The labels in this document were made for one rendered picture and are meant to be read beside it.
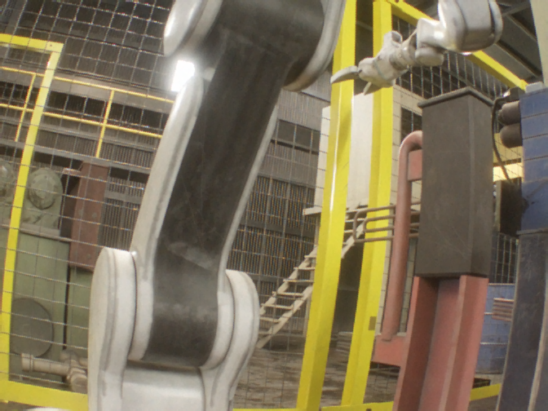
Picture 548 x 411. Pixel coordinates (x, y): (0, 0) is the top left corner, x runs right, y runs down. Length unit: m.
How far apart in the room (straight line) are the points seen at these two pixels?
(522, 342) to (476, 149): 0.45
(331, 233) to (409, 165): 0.90
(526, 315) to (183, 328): 0.52
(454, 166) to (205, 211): 0.34
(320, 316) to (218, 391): 0.68
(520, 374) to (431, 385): 0.37
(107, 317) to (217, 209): 0.21
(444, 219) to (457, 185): 0.03
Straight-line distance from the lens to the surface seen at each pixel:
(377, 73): 1.28
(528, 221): 0.84
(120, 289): 0.64
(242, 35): 0.61
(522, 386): 0.81
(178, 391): 0.77
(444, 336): 0.46
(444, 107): 0.47
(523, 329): 0.81
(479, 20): 0.83
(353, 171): 10.18
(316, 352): 1.39
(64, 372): 2.54
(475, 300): 0.42
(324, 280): 1.39
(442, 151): 0.46
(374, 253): 1.49
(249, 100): 0.63
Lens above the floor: 0.74
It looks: 9 degrees up
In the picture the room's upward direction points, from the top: 7 degrees clockwise
